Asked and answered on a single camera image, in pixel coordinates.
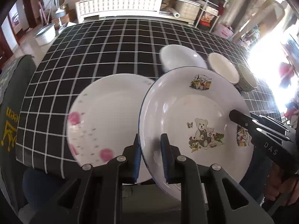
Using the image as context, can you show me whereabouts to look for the cream white bowl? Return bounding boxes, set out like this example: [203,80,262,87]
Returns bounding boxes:
[208,53,240,84]

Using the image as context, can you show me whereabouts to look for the white metal shelf rack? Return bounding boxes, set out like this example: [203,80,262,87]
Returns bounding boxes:
[195,0,229,32]

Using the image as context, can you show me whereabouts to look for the white plate bear cartoon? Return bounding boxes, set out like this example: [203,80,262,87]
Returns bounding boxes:
[138,66,253,200]

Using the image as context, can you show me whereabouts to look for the pink tote bag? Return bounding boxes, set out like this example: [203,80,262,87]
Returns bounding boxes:
[213,24,234,39]

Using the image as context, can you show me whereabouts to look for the wooden framed standing mirror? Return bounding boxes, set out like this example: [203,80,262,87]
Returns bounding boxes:
[232,0,285,43]

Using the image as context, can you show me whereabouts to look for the white paper roll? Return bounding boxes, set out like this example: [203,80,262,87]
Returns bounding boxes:
[168,8,180,18]

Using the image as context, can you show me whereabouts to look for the white bowl floral outside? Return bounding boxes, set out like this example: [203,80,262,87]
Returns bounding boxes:
[159,45,208,72]

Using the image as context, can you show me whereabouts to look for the person's right hand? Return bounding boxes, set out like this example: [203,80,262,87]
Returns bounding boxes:
[263,163,298,206]

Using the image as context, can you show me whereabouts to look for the patterned rim ceramic bowl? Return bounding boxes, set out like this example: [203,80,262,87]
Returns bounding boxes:
[237,64,257,92]

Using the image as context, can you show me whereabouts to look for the white tufted TV cabinet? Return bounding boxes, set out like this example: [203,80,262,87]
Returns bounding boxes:
[75,0,200,25]

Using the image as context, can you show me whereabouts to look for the white plate pink flowers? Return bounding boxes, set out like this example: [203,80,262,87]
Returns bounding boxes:
[66,73,154,167]

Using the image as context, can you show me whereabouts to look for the black white grid tablecloth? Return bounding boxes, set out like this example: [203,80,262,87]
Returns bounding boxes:
[16,18,282,180]

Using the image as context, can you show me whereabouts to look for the white storage bin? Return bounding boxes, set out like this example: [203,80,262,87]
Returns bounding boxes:
[34,23,56,46]

